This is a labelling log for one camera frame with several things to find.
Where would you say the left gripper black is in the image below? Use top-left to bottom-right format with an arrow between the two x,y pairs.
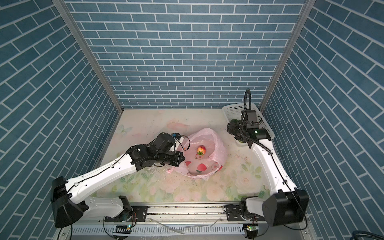
155,150 -> 188,167

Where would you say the white plastic mesh basket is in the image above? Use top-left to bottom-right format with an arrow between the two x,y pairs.
222,103 -> 275,140

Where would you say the red wax apple toy fruit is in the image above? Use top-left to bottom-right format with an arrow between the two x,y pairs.
197,145 -> 207,156

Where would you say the pink plastic fruit bag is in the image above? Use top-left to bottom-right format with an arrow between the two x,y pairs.
167,128 -> 228,180

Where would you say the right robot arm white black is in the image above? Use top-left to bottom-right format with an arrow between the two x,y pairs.
227,109 -> 309,227

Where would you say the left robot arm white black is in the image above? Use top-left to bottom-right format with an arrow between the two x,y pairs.
51,133 -> 186,229

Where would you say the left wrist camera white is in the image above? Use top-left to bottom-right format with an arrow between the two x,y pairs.
171,133 -> 183,143

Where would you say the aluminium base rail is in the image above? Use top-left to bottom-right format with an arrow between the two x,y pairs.
59,201 -> 310,226

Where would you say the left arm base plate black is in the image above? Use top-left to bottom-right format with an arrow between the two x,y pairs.
104,206 -> 149,223

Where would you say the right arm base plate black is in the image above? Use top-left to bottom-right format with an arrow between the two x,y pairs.
223,204 -> 265,222

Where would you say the white slotted cable duct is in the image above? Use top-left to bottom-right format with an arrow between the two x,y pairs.
73,224 -> 245,237

